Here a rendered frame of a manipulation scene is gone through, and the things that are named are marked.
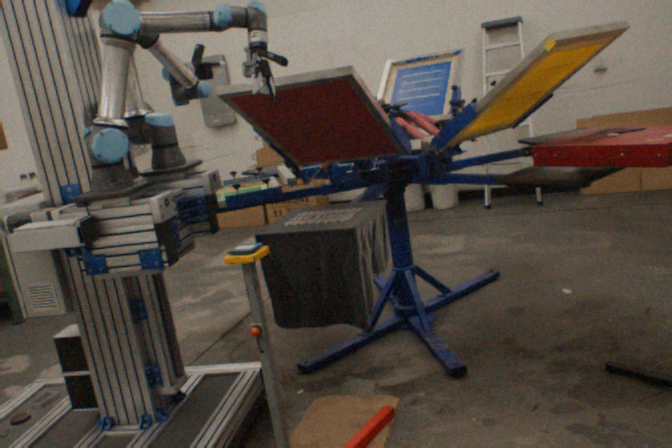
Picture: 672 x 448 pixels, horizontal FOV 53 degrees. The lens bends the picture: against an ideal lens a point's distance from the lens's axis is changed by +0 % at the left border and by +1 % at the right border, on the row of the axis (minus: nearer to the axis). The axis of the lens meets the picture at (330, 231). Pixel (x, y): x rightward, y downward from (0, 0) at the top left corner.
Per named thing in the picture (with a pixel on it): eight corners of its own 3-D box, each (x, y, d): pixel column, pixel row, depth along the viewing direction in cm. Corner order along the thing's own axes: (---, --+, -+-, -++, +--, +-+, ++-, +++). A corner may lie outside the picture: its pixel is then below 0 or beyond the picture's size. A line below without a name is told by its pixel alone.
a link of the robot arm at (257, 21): (240, 6, 250) (262, 9, 254) (242, 36, 250) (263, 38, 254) (247, -2, 243) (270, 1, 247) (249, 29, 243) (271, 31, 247)
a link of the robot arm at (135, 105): (144, 146, 291) (115, 15, 278) (122, 148, 299) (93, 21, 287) (165, 141, 300) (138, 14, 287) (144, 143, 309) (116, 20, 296)
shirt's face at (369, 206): (353, 228, 262) (353, 227, 262) (254, 235, 278) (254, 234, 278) (386, 200, 305) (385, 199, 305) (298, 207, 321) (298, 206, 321)
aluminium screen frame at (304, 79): (352, 74, 249) (352, 64, 250) (216, 95, 271) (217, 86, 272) (408, 154, 319) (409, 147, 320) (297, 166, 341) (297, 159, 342)
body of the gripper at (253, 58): (252, 82, 253) (251, 50, 254) (272, 79, 250) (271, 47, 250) (242, 77, 246) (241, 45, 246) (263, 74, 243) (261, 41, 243)
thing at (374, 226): (371, 326, 273) (356, 226, 263) (362, 326, 274) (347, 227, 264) (399, 287, 314) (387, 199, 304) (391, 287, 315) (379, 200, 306)
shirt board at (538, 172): (633, 179, 303) (632, 161, 301) (585, 200, 279) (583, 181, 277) (415, 174, 406) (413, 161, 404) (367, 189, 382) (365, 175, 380)
